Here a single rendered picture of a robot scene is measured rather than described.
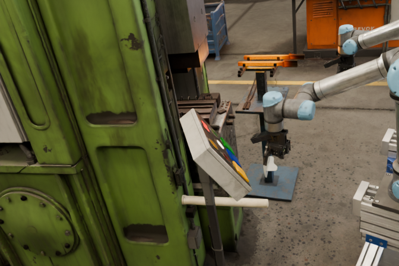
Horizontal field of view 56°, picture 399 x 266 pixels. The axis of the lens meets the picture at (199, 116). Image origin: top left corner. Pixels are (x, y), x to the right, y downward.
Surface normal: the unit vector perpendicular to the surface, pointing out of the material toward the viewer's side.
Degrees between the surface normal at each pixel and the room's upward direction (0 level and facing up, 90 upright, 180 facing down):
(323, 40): 90
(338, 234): 0
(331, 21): 90
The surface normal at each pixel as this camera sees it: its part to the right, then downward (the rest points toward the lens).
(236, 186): 0.20, 0.43
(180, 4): -0.23, 0.48
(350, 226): -0.15, -0.88
